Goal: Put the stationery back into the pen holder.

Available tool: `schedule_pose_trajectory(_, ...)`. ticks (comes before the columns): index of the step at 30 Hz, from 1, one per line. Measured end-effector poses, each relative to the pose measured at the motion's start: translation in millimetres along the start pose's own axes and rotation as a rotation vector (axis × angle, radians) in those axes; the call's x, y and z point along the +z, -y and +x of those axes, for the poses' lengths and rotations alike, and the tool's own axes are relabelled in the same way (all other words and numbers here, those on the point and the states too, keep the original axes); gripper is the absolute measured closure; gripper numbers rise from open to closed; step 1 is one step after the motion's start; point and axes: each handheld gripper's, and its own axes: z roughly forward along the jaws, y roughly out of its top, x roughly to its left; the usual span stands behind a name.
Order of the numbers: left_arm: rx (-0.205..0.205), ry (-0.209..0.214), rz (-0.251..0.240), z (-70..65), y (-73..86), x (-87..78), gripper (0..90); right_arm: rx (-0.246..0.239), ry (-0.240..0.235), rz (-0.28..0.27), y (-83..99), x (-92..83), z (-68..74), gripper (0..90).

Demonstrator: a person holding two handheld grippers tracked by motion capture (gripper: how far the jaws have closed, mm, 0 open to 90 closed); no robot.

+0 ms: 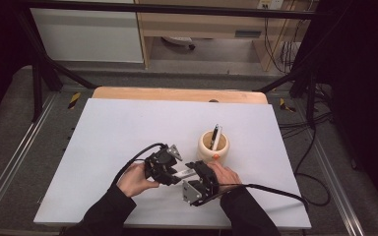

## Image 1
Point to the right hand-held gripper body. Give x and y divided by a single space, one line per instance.
203 190

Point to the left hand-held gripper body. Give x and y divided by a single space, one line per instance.
159 165

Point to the cream pen holder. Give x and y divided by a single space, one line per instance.
210 155

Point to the person's right hand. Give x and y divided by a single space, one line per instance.
226 178

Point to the person's left hand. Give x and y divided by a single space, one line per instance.
134 180

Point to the chair base with caster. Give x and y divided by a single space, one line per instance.
178 41

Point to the wooden desk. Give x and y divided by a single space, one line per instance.
193 24

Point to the white cabinet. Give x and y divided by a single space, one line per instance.
85 36

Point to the aluminium rail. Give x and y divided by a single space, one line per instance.
16 154
338 190

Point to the black metal frame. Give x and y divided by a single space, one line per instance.
177 9

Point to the wall power outlet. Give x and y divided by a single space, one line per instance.
270 4

